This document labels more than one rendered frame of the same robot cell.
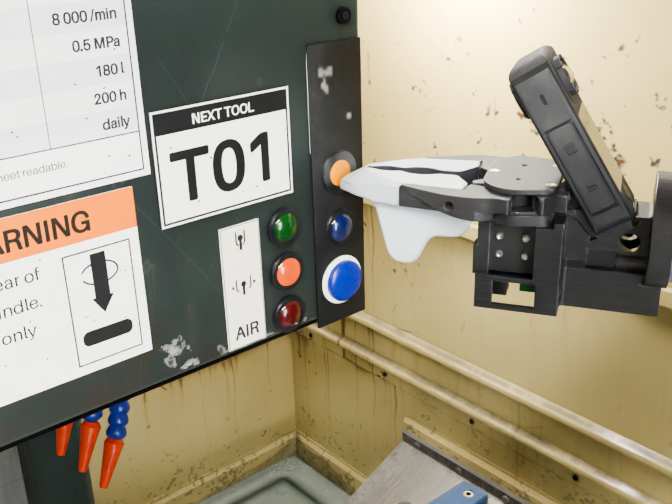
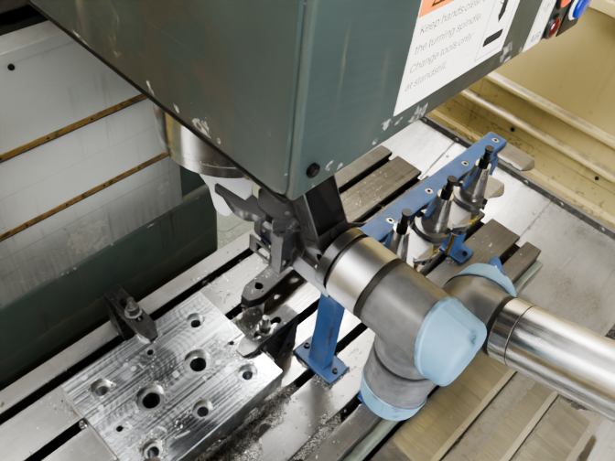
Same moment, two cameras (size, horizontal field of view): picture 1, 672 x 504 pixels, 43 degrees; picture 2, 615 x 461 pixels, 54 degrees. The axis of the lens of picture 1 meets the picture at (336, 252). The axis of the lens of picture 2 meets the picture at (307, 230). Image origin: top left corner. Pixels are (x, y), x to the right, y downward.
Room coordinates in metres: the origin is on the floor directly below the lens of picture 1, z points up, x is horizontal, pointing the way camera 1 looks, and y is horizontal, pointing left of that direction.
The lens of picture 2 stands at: (0.00, 0.36, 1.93)
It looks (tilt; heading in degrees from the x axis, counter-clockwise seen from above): 48 degrees down; 348
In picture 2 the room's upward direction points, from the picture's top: 8 degrees clockwise
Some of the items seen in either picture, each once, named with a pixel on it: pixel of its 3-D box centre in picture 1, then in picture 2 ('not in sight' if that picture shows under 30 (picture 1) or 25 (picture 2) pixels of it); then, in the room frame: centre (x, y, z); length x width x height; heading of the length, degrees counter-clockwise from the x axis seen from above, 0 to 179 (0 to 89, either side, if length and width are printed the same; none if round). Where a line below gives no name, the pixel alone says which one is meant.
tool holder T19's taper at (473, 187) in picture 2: not in sight; (477, 178); (0.71, -0.06, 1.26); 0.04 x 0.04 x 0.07
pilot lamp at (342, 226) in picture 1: (340, 227); not in sight; (0.56, 0.00, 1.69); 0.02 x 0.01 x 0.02; 130
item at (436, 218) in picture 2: not in sight; (439, 209); (0.64, 0.02, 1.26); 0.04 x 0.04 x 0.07
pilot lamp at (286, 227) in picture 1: (285, 227); not in sight; (0.53, 0.03, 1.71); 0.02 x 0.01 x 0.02; 130
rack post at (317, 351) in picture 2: not in sight; (329, 318); (0.58, 0.18, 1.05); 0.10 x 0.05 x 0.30; 40
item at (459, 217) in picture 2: not in sight; (451, 212); (0.68, -0.02, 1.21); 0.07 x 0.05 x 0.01; 40
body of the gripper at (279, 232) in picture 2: not in sight; (306, 234); (0.43, 0.28, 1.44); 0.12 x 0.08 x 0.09; 39
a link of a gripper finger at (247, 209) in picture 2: not in sight; (252, 200); (0.46, 0.33, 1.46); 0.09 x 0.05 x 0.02; 53
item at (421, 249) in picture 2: not in sight; (412, 245); (0.61, 0.06, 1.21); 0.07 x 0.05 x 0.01; 40
